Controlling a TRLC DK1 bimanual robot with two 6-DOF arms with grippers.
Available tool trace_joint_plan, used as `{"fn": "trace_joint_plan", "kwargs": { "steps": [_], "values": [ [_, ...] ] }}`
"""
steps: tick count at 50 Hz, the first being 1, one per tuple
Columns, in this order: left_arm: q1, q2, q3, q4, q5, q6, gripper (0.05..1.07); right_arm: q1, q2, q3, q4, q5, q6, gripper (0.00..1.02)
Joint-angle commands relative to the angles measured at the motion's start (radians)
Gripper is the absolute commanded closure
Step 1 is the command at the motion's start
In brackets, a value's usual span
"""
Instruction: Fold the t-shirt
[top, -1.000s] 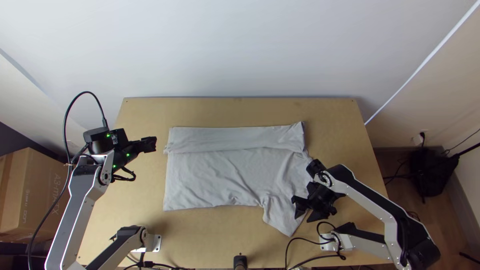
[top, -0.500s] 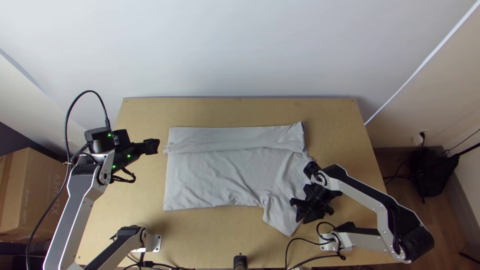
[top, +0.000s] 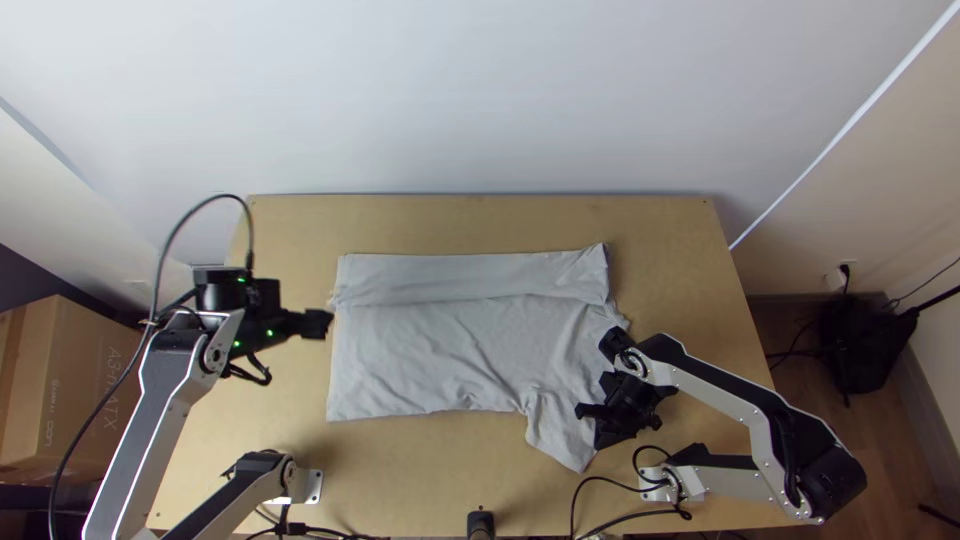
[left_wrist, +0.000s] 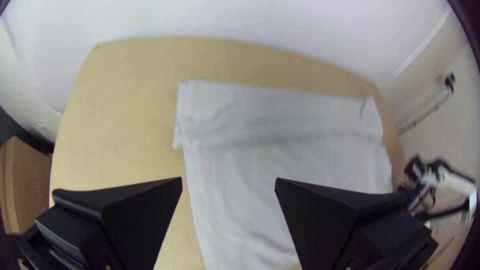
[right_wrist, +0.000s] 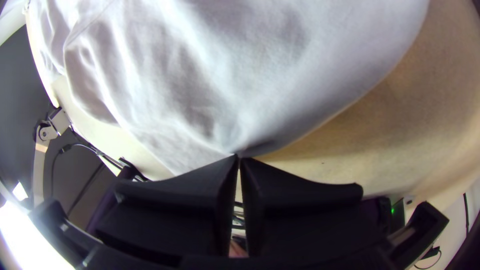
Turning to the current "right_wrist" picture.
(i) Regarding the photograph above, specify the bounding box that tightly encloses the grey t-shirt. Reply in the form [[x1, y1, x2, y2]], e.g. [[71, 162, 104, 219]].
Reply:
[[24, 0, 430, 177]]

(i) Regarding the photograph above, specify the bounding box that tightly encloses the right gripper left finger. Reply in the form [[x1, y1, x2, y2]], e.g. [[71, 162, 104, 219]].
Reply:
[[86, 154, 240, 263]]

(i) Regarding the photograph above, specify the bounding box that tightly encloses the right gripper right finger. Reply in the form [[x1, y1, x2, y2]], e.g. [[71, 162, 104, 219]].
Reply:
[[239, 157, 393, 260]]

